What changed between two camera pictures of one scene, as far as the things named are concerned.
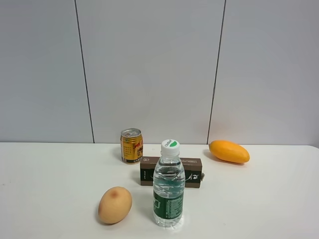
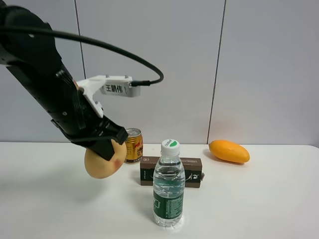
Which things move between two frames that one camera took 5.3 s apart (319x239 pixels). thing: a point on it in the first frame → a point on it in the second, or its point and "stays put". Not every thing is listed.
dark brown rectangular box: [193, 168] stays put
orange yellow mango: [230, 151] stays put
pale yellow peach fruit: [115, 204] → [100, 168]
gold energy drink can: [131, 145] stays put
